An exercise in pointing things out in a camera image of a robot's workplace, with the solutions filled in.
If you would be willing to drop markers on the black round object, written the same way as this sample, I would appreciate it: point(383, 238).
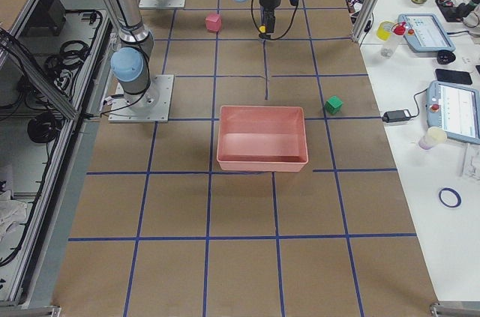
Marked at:
point(445, 57)

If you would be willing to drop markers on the teach pendant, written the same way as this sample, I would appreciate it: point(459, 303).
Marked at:
point(425, 33)
point(455, 109)

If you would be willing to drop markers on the teach pendant upper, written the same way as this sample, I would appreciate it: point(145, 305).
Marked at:
point(425, 33)

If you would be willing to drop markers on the teach pendant lower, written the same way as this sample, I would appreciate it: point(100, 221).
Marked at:
point(455, 109)

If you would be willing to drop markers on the yellow tape roll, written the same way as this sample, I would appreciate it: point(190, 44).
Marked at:
point(385, 29)

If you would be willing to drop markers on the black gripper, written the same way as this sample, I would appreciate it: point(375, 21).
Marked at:
point(268, 0)

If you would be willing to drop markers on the pink cube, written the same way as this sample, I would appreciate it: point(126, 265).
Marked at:
point(213, 22)

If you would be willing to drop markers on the yellow push button switch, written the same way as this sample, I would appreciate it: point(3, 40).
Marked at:
point(262, 32)

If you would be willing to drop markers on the clear squeeze bottle red cap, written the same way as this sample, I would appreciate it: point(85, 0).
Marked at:
point(396, 36)

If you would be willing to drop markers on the white paper cup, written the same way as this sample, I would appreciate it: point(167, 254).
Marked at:
point(432, 138)

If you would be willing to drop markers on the pink plastic bin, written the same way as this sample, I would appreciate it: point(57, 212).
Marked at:
point(262, 139)

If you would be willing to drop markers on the black power adapter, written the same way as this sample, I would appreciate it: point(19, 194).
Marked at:
point(399, 115)

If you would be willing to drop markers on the green cube near pendant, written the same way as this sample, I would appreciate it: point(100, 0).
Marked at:
point(333, 105)

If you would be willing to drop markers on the black smartphone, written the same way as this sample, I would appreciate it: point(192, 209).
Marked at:
point(453, 76)

